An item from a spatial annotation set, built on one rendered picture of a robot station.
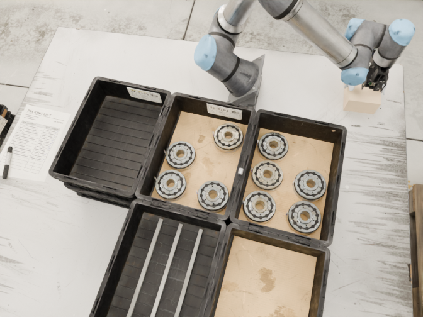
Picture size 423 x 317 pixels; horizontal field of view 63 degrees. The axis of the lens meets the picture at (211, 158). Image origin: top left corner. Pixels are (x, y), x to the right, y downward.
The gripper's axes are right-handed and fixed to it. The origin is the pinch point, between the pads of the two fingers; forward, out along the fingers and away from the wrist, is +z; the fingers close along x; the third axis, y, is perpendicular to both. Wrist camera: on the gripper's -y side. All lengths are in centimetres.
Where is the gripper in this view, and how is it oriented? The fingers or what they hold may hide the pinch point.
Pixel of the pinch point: (362, 88)
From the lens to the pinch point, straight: 152.7
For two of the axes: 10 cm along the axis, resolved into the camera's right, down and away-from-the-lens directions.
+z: 0.5, 4.0, 9.2
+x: 9.8, 1.5, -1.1
